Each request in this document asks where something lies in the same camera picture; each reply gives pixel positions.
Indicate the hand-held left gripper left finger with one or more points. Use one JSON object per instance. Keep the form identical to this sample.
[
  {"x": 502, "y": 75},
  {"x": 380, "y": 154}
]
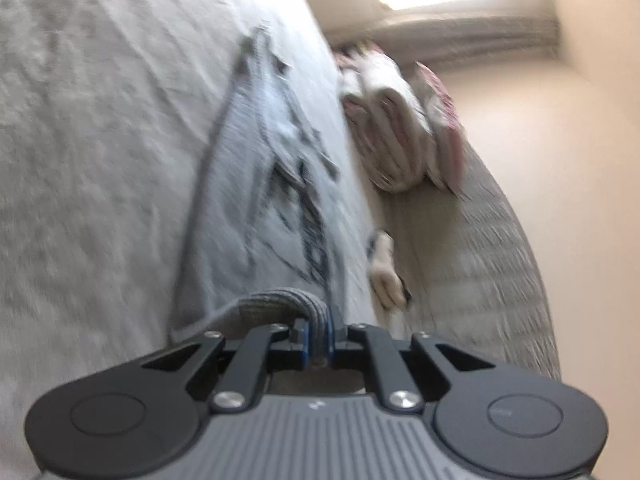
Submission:
[{"x": 300, "y": 342}]

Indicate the bed with grey sheet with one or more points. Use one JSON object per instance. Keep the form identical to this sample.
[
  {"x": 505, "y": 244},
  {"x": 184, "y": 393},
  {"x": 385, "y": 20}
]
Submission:
[{"x": 75, "y": 160}]

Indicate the pink and grey pillow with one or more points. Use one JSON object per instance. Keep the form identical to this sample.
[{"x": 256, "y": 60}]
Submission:
[{"x": 445, "y": 125}]

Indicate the folded cream and black garment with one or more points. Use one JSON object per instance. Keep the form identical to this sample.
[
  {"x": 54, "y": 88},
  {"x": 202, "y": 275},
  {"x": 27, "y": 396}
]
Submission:
[{"x": 385, "y": 265}]

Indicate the sheer curtain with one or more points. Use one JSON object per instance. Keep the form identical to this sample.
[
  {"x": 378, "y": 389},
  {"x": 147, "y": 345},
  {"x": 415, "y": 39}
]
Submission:
[{"x": 450, "y": 35}]

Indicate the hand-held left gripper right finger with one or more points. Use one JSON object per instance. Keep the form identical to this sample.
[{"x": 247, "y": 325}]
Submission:
[{"x": 330, "y": 342}]

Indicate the folded white and pink quilt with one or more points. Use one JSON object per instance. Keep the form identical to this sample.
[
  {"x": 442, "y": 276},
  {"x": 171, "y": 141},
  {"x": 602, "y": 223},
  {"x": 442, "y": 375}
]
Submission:
[{"x": 390, "y": 125}]

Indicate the grey quilted headboard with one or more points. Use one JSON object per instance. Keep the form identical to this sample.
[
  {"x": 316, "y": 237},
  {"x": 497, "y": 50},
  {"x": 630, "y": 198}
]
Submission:
[{"x": 480, "y": 270}]

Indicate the grey knit sweater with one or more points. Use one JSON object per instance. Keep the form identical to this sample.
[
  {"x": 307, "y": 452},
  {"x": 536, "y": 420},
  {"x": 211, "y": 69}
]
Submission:
[{"x": 240, "y": 185}]

